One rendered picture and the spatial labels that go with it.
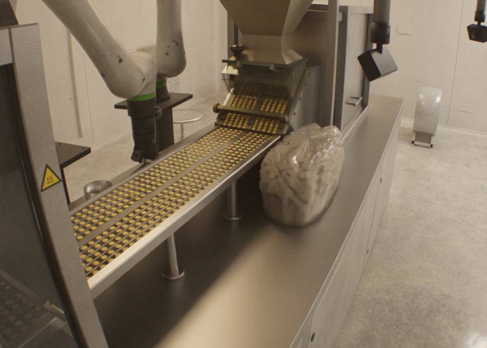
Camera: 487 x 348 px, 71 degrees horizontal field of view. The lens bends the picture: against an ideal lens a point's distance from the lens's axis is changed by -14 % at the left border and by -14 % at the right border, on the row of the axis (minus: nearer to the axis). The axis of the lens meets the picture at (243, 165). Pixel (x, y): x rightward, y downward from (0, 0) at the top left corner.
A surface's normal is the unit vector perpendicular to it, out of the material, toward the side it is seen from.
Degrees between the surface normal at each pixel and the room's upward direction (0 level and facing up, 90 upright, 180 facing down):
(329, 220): 0
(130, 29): 90
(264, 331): 0
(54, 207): 90
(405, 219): 0
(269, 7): 118
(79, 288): 90
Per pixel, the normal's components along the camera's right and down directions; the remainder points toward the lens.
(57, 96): 0.89, 0.18
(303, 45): -0.46, 0.36
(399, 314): 0.00, -0.91
